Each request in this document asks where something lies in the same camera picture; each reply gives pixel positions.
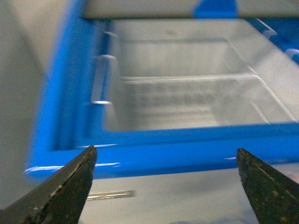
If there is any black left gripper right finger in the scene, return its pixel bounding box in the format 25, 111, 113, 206
236, 148, 299, 224

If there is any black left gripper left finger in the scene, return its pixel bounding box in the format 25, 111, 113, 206
0, 146, 97, 224

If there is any white chest freezer with penguins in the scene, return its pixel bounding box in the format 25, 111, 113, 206
25, 0, 299, 224

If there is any sliding glass freezer lid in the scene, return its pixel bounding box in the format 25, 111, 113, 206
82, 0, 299, 20

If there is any white wire freezer basket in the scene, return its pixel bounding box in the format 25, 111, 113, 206
92, 32, 299, 132

